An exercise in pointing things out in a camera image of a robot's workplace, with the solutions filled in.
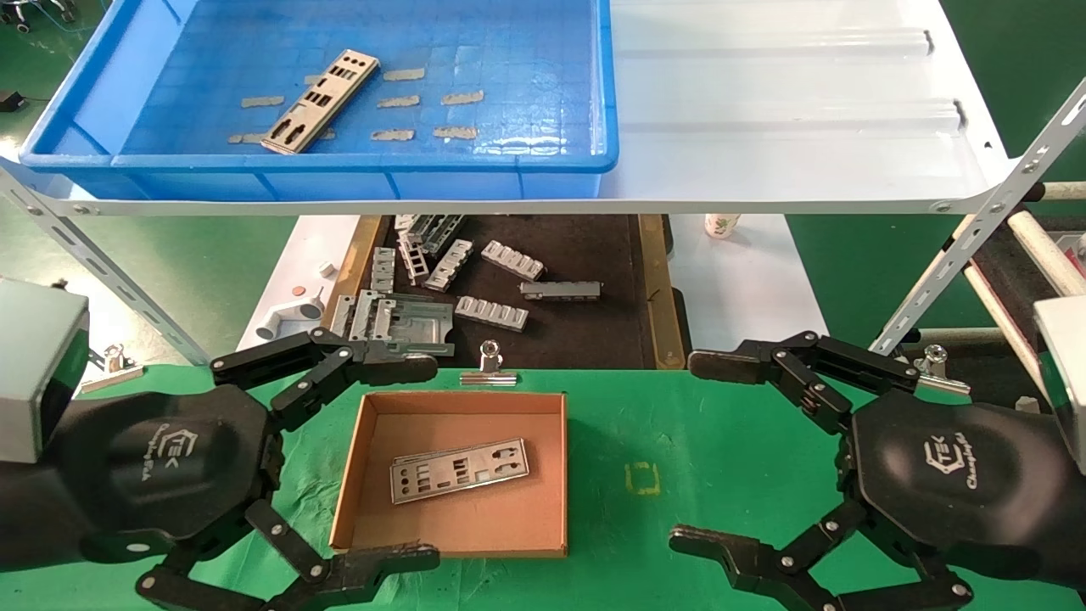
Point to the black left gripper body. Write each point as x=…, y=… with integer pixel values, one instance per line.
x=170, y=458

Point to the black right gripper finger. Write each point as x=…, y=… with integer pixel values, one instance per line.
x=730, y=365
x=721, y=552

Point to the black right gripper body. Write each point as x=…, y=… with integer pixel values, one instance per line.
x=950, y=475

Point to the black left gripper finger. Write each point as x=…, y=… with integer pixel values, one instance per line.
x=382, y=562
x=390, y=367

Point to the silver metal I/O shield plate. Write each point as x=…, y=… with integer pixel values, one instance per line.
x=477, y=480
x=424, y=456
x=297, y=129

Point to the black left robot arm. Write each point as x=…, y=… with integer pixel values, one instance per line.
x=30, y=518

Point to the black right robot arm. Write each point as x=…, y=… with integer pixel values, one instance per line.
x=1077, y=543

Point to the brown cardboard box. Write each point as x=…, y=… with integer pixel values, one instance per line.
x=458, y=528

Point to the blue plastic tray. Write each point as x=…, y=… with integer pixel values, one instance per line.
x=509, y=85

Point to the flat grey metal plate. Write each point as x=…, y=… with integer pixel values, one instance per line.
x=420, y=327

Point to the green cloth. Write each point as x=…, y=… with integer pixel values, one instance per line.
x=679, y=424

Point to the silver binder clip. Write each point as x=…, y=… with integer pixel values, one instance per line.
x=114, y=378
x=489, y=378
x=943, y=383

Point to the small white block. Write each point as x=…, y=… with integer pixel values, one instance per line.
x=1027, y=404

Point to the white plastic pipe fitting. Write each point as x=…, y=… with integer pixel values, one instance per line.
x=293, y=314

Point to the white tube with red stripe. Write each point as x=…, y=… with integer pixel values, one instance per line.
x=988, y=301

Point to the grey metal bar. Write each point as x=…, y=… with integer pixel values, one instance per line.
x=560, y=290

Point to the grey perforated shelf strut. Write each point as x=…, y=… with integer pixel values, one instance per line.
x=976, y=222
x=102, y=265

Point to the white metal shelf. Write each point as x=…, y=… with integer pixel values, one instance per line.
x=764, y=127

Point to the grey tape remnant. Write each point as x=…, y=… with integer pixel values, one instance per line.
x=404, y=75
x=262, y=102

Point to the small black device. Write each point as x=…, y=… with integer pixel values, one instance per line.
x=10, y=101

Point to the black wheeled chair base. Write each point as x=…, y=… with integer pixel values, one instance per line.
x=38, y=10

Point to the grey metal bracket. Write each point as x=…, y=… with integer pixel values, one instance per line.
x=339, y=314
x=366, y=314

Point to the slotted silver metal bracket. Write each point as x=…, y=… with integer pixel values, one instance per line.
x=450, y=265
x=383, y=270
x=413, y=257

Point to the ribbed silver metal bracket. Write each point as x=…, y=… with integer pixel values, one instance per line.
x=490, y=313
x=513, y=260

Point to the dark slotted metal bracket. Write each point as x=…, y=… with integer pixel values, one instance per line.
x=441, y=231

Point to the black tray with wooden frame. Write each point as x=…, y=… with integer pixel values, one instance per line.
x=585, y=331

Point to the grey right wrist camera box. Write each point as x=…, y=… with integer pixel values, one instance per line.
x=1065, y=373

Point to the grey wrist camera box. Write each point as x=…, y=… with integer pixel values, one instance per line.
x=1065, y=373
x=38, y=365

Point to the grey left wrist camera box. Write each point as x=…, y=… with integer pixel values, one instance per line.
x=38, y=365

